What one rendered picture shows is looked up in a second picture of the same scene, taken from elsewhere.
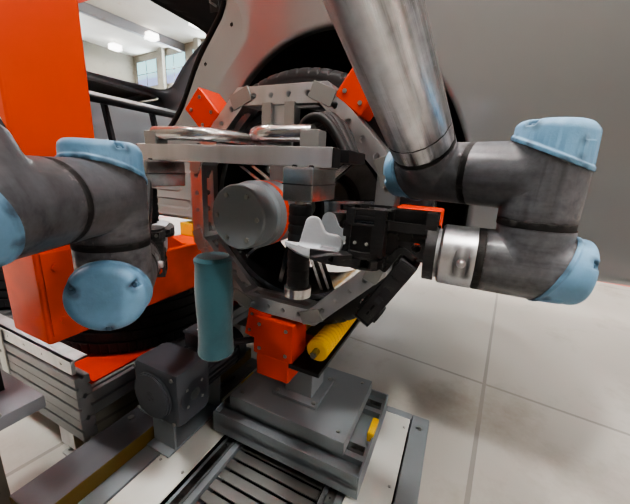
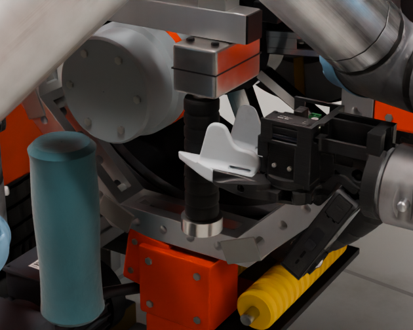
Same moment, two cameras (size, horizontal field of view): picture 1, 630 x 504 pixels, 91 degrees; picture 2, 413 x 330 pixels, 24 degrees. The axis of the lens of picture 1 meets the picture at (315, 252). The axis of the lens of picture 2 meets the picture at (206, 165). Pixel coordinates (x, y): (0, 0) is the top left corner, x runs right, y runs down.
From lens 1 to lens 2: 50 cm
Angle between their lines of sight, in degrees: 12
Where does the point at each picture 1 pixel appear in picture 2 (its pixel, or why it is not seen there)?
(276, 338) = (180, 287)
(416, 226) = (354, 148)
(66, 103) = not seen: outside the picture
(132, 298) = not seen: outside the picture
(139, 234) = not seen: outside the picture
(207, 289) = (55, 203)
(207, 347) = (58, 302)
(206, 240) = (44, 103)
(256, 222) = (136, 103)
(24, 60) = not seen: outside the picture
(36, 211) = not seen: outside the picture
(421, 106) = (330, 25)
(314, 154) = (219, 22)
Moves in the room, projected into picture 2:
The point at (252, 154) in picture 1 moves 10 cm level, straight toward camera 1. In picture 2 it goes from (126, 9) to (126, 37)
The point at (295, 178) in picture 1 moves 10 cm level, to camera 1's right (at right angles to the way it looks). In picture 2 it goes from (191, 63) to (295, 67)
